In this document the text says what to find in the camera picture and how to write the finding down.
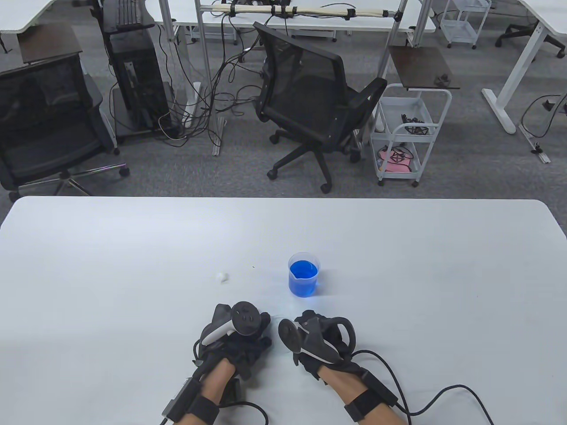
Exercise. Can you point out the small black object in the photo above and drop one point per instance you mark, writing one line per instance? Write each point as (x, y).
(441, 79)

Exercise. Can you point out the black right wrist sensor unit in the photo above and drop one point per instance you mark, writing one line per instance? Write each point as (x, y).
(367, 405)

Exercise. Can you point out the white utility cart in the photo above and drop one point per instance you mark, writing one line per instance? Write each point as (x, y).
(401, 110)

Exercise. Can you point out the long white desk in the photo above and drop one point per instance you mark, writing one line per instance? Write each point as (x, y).
(310, 22)

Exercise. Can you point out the black chair with chrome base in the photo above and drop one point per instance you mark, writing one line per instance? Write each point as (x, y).
(44, 119)

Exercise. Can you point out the white desk with curved edge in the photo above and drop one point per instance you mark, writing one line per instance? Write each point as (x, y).
(26, 13)

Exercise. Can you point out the black white hand controller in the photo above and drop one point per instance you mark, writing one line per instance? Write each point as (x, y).
(290, 336)
(245, 318)

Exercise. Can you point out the dark brown side table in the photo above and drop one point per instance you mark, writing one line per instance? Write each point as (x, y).
(48, 44)

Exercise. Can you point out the clear culture dish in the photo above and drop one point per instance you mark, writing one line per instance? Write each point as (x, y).
(274, 332)

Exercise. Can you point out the person's right hand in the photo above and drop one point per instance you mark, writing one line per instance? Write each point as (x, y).
(334, 371)

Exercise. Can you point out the black white right hand controller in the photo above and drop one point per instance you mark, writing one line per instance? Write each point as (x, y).
(290, 336)

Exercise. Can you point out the black mesh office chair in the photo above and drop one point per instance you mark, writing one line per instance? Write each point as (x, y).
(305, 75)

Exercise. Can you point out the white cotton wad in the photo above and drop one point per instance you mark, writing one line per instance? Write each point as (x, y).
(222, 277)

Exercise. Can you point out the person's right forearm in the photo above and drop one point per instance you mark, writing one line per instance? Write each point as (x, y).
(343, 388)

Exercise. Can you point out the white power strip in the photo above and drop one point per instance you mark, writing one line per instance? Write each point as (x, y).
(190, 110)

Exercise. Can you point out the black wrist sensor unit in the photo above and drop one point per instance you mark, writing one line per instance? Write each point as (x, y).
(201, 407)
(367, 405)

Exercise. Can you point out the grey computer stand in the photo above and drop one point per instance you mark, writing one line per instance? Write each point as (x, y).
(117, 106)

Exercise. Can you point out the pink cloth item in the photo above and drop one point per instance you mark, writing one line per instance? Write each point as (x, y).
(398, 164)

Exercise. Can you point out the brown side table top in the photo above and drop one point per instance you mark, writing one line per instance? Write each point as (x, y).
(421, 66)

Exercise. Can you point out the person's left hand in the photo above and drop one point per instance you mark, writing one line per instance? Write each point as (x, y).
(252, 349)

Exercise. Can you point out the black white left hand controller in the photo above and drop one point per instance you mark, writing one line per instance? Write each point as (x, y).
(245, 318)

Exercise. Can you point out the beaker of blue dye solution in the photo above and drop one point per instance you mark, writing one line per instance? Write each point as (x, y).
(303, 276)

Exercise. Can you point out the white desk with white leg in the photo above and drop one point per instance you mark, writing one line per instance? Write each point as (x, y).
(527, 53)

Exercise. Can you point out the aluminium floor rail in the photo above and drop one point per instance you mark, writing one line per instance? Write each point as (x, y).
(533, 144)

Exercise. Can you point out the beige padded rod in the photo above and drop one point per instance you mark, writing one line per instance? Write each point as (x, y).
(319, 11)

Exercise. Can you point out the black chair base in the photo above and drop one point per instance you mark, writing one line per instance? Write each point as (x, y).
(518, 33)

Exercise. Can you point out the person's left forearm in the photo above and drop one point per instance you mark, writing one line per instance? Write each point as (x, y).
(215, 380)

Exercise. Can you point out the black left wrist sensor unit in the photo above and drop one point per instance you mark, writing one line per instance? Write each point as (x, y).
(201, 407)

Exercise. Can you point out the black computer tower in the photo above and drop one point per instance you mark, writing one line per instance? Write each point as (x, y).
(137, 79)

